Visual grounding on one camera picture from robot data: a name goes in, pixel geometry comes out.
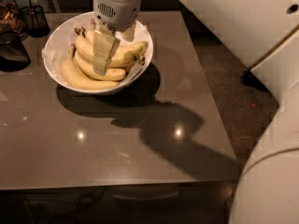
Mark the dark glass container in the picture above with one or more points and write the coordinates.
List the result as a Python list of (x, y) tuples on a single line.
[(13, 55)]

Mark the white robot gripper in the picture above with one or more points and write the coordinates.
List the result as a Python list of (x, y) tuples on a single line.
[(120, 12)]

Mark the white round bowl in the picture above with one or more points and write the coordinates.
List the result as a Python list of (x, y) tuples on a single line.
[(55, 52)]

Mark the rearmost yellow banana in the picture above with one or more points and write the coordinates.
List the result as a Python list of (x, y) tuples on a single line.
[(137, 47)]

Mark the jar with brown contents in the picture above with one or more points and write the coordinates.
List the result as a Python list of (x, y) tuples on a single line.
[(10, 18)]

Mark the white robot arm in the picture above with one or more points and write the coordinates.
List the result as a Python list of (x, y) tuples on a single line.
[(264, 35)]

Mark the black mesh cup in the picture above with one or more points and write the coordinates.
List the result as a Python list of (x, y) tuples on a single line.
[(35, 21)]

